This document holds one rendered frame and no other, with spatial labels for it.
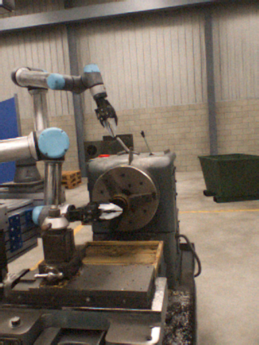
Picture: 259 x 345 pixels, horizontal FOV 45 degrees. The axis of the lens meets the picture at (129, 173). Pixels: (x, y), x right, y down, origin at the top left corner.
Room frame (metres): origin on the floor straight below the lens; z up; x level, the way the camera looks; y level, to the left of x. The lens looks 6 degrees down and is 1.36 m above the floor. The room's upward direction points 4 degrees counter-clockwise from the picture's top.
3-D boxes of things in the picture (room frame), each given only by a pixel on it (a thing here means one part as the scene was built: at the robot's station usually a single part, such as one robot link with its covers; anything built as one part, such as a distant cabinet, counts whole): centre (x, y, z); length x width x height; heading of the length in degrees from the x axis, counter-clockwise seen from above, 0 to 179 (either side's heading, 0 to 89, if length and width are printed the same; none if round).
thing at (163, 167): (1.87, -0.04, 1.06); 0.59 x 0.48 x 0.39; 168
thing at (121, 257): (1.21, 0.08, 0.89); 0.36 x 0.30 x 0.04; 78
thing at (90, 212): (1.20, 0.19, 1.08); 0.12 x 0.09 x 0.08; 78
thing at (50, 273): (0.91, 0.22, 0.99); 0.20 x 0.10 x 0.05; 168
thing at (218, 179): (6.24, -2.04, 0.43); 1.34 x 0.94 x 0.85; 2
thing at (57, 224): (0.89, 0.23, 1.13); 0.08 x 0.08 x 0.03
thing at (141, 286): (0.87, 0.17, 0.95); 0.43 x 0.17 x 0.05; 78
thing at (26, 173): (1.76, 0.58, 1.21); 0.15 x 0.15 x 0.10
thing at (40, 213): (1.24, 0.35, 1.07); 0.11 x 0.08 x 0.09; 78
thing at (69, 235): (0.89, 0.22, 1.07); 0.07 x 0.07 x 0.10; 78
